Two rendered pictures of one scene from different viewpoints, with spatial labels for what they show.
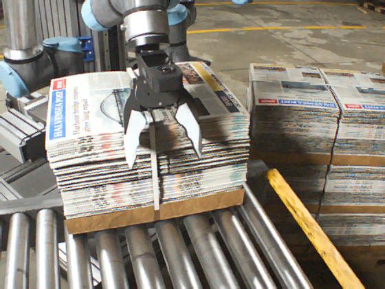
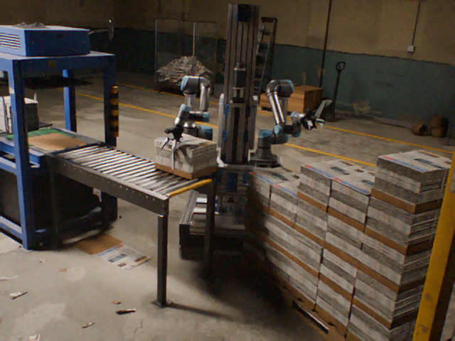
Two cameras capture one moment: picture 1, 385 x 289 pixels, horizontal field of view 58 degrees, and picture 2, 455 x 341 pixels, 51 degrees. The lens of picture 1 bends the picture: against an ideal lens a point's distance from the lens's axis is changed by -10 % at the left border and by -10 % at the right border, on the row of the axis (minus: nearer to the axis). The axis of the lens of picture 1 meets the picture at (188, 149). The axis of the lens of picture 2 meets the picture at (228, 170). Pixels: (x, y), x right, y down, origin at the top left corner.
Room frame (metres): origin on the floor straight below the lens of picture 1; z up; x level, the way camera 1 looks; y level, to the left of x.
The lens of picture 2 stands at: (-1.14, -2.84, 1.98)
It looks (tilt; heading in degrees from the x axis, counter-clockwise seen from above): 19 degrees down; 52
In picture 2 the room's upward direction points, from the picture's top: 4 degrees clockwise
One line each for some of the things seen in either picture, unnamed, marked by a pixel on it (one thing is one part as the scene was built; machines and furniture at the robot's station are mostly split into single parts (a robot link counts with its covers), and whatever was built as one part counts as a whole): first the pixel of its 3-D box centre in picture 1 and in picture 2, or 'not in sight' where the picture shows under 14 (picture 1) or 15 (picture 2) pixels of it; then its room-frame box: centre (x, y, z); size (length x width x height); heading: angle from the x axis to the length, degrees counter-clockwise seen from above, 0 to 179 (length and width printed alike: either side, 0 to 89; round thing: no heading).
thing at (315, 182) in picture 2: not in sight; (335, 184); (1.20, -0.94, 0.95); 0.38 x 0.29 x 0.23; 174
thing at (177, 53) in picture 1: (172, 50); (263, 150); (1.46, 0.07, 0.87); 0.15 x 0.15 x 0.10
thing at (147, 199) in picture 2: not in sight; (100, 181); (0.12, 0.31, 0.74); 1.34 x 0.05 x 0.12; 106
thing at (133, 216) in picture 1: (97, 179); (175, 163); (0.68, 0.21, 0.83); 0.29 x 0.16 x 0.04; 16
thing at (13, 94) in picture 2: not in sight; (22, 159); (-0.25, 0.96, 0.77); 0.09 x 0.09 x 1.55; 16
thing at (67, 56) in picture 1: (62, 58); (205, 133); (1.07, 0.39, 0.98); 0.13 x 0.12 x 0.14; 141
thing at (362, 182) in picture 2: not in sight; (370, 182); (1.16, -1.22, 1.06); 0.37 x 0.28 x 0.01; 176
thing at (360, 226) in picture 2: not in sight; (367, 213); (1.18, -1.23, 0.86); 0.38 x 0.29 x 0.04; 176
